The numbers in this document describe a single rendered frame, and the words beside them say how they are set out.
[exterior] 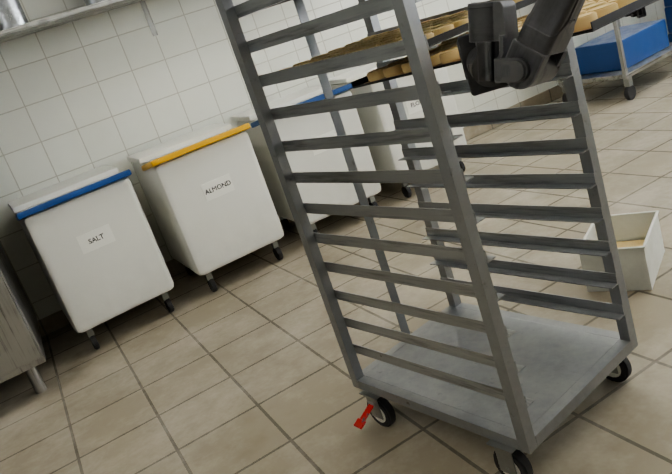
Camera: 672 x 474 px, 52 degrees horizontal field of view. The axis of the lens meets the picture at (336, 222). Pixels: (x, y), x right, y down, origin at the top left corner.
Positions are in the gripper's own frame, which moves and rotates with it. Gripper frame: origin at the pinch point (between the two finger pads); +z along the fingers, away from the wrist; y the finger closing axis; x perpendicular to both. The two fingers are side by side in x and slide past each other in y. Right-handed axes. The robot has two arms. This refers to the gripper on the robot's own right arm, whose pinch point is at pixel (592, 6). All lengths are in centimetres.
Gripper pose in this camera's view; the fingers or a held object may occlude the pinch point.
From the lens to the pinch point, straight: 159.4
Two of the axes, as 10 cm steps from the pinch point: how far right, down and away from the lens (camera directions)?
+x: -1.0, 3.2, -9.4
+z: -9.4, 2.7, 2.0
